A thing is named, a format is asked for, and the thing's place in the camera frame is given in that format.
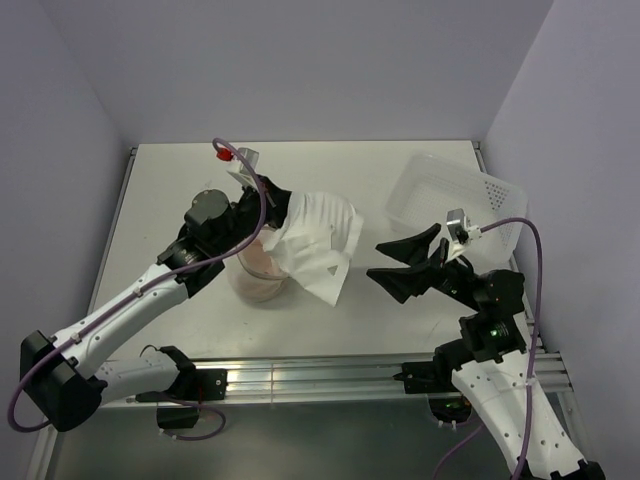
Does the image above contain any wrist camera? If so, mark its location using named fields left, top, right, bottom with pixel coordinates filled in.
left=446, top=208, right=482, bottom=262
left=216, top=147, right=259, bottom=189

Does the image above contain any white garment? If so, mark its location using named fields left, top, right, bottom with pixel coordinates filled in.
left=263, top=192, right=364, bottom=307

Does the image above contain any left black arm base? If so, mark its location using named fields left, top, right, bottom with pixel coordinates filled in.
left=135, top=368, right=228, bottom=441

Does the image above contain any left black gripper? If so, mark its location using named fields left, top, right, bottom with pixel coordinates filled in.
left=213, top=174, right=314, bottom=256

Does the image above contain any white mesh laundry bag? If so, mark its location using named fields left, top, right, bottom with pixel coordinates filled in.
left=225, top=226, right=288, bottom=303

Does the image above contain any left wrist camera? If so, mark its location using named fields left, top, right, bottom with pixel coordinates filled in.
left=216, top=147, right=259, bottom=189

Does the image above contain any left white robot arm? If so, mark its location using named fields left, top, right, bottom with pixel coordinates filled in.
left=7, top=175, right=292, bottom=433

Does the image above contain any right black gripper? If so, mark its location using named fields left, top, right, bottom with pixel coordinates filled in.
left=365, top=221, right=483, bottom=310

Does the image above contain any clear plastic perforated basket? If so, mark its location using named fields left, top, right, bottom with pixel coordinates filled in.
left=385, top=154, right=528, bottom=235

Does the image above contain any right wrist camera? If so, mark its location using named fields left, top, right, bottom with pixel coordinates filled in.
left=446, top=208, right=482, bottom=262

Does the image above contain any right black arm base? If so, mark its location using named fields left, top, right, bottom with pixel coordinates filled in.
left=393, top=340, right=474, bottom=430

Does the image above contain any pink bra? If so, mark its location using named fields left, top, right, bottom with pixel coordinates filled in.
left=238, top=239, right=281, bottom=277

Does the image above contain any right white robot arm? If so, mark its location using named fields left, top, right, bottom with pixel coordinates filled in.
left=366, top=224, right=605, bottom=479

